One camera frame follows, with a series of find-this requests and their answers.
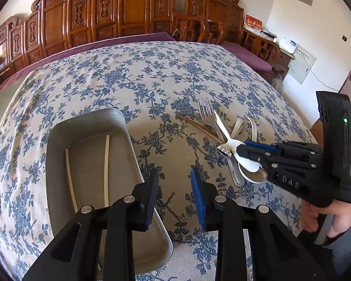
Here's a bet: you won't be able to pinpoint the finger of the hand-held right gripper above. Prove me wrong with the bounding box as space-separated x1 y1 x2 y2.
236 146 324 169
245 140 324 156

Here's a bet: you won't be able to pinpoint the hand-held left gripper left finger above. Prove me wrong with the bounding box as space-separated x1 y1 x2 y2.
22 168 160 281

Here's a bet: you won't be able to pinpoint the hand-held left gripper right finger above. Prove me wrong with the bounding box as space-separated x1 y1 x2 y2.
190 168 329 281

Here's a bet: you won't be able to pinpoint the metal spoon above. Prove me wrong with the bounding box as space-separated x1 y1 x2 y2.
239 164 267 184

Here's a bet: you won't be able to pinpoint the metal knife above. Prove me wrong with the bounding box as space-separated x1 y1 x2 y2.
213 110 245 187

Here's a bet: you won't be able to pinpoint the large metal fork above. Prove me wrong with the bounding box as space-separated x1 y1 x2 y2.
198 96 227 145

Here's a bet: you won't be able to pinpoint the metal tray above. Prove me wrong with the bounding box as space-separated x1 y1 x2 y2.
46 108 174 276

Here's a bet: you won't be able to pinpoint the person's right forearm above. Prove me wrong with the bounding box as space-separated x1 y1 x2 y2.
329 206 351 278

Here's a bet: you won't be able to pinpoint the person's right hand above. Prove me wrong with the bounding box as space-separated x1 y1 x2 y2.
300 200 351 239

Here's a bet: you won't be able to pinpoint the cream chopstick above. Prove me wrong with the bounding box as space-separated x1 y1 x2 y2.
65 149 78 212
103 135 110 209

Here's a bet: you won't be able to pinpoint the brown wooden chopstick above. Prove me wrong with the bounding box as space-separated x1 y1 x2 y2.
175 113 221 142

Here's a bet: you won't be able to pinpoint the wooden cabinet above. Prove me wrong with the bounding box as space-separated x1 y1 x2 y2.
273 48 291 80

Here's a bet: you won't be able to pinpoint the white distribution box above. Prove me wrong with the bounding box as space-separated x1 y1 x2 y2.
287 44 316 85

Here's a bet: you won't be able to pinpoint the carved wooden chair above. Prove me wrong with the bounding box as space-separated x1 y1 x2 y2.
206 20 225 45
240 28 281 65
172 14 210 43

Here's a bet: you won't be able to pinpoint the white device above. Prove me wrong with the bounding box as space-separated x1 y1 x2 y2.
278 37 298 54

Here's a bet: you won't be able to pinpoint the red box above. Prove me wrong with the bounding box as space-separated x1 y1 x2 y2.
244 14 263 33

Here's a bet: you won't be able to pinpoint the blue floral tablecloth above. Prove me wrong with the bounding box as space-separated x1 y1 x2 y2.
0 39 318 281

